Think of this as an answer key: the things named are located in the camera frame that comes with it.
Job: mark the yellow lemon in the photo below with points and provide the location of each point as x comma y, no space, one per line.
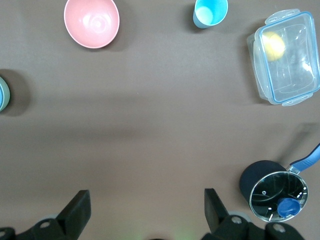
275,46

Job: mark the blue bowl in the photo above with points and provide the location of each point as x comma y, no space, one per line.
1,95

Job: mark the pink bowl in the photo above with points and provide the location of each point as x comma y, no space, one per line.
91,22

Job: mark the clear plastic lidded container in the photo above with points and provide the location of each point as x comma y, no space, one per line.
290,80

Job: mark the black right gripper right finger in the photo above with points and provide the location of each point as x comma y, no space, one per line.
215,215

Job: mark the light blue plastic cup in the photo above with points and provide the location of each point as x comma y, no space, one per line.
212,11

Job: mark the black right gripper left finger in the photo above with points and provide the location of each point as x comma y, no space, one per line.
75,215

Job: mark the light green bowl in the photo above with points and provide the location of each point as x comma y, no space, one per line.
7,96

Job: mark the brown table mat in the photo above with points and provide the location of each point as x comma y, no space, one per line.
150,125

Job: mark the glass lid with blue knob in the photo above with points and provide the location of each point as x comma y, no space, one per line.
275,192

